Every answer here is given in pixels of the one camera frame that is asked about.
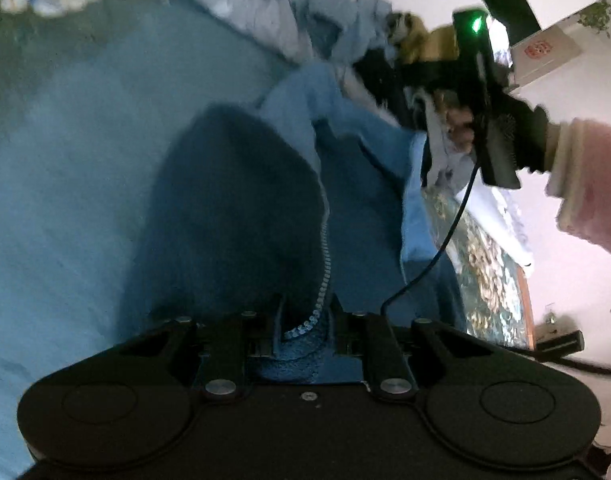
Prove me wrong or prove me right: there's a two-tone blue fleece jacket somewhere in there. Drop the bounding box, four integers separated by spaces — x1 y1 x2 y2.
117 62 467 384

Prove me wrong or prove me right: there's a black garment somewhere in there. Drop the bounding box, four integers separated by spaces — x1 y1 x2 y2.
352 47 427 129

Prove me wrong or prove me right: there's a white floral duvet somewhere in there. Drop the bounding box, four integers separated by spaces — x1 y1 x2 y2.
172 0 537 274

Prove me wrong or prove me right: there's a teal floral bed blanket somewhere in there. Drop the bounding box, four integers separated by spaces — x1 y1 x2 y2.
0 0 537 480

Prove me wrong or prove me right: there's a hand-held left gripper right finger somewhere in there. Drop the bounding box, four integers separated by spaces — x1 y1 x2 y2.
329 292 490 403

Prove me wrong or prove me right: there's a beige door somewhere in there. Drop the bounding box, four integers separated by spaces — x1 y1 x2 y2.
507 24 584 86

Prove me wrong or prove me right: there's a black box device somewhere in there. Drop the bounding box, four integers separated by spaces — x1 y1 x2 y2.
534 328 585 361

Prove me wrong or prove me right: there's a person's right hand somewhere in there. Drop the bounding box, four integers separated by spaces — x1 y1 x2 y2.
441 104 552 172

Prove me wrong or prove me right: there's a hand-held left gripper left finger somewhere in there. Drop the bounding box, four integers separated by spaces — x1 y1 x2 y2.
118 293 288 403

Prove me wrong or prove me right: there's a light blue garment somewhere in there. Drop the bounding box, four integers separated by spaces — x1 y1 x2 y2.
297 0 402 64

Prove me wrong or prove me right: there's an olive yellow garment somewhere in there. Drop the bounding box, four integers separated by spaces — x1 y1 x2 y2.
387 9 462 66

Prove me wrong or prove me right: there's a black cable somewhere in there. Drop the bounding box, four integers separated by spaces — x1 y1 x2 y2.
380 157 481 316

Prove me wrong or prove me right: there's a green plant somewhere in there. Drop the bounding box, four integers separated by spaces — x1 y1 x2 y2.
577 0 611 39

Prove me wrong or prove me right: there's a person's right forearm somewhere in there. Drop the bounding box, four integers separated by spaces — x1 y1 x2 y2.
543 117 611 264

